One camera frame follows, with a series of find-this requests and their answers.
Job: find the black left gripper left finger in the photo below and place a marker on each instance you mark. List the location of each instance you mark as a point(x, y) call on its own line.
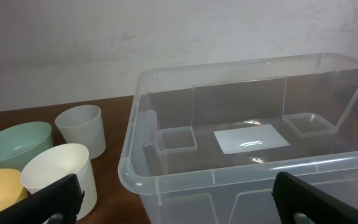
point(59, 202)

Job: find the grey cup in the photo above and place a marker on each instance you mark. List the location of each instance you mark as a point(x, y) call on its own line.
point(83, 125)

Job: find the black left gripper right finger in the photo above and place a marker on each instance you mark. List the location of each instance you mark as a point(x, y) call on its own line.
point(293, 197)

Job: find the cream cup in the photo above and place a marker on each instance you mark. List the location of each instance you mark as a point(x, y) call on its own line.
point(57, 162)

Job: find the green bowl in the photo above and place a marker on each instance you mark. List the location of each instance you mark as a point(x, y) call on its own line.
point(19, 144)

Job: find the white label in container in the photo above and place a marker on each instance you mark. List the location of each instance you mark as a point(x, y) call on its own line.
point(250, 139)

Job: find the clear plastic storage container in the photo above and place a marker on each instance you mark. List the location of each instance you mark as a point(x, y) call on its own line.
point(204, 143)

